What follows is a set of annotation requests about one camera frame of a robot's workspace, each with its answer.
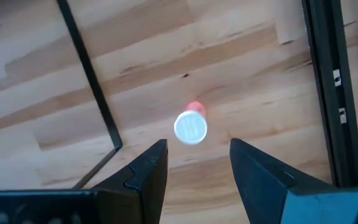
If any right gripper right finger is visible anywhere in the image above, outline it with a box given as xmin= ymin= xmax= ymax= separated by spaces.
xmin=229 ymin=138 xmax=337 ymax=224

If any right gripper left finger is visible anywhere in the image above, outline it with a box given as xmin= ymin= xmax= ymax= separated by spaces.
xmin=91 ymin=138 xmax=169 ymax=224

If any red medicine bottle white cap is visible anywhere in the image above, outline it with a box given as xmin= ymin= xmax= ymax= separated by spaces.
xmin=173 ymin=100 xmax=209 ymax=146

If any black aluminium rig frame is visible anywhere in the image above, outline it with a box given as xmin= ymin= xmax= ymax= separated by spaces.
xmin=301 ymin=0 xmax=358 ymax=189

